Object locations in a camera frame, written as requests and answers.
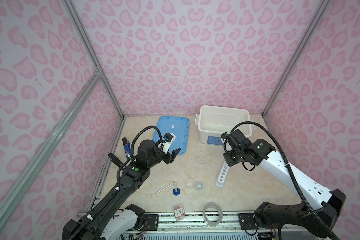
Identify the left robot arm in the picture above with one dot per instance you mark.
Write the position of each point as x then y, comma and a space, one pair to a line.
100, 223

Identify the blue bin lid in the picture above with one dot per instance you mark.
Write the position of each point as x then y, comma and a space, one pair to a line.
179, 126

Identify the black marker tool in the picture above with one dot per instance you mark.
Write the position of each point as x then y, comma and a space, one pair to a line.
115, 160

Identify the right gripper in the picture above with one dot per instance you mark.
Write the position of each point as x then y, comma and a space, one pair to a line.
226, 157

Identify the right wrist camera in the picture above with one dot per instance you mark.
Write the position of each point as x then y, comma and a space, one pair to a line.
224, 136

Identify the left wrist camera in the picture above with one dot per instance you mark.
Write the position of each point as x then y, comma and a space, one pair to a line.
166, 142

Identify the small clear watch glass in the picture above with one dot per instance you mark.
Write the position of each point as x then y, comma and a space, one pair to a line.
190, 184

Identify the blue base graduated cylinder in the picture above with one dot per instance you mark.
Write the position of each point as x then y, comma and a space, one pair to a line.
176, 190

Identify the glass stirring rod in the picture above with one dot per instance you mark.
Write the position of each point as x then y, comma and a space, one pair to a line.
165, 188

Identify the clear tape roll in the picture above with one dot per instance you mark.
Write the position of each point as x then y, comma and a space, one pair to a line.
212, 214

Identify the clear glass petri dish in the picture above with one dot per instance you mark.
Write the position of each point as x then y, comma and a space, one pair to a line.
201, 158

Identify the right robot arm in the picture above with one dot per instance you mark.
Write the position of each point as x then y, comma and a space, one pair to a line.
319, 208

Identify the white test tube rack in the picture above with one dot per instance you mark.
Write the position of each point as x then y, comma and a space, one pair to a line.
220, 182

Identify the small clear slide box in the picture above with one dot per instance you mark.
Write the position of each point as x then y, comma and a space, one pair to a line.
179, 212

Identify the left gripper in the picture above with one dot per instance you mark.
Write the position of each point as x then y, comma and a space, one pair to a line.
170, 158

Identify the small white cup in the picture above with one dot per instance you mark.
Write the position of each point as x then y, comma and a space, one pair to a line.
199, 185

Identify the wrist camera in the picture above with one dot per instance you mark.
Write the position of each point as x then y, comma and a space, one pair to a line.
166, 142
224, 136

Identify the blue lighter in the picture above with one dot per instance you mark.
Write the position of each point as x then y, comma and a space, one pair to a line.
127, 148

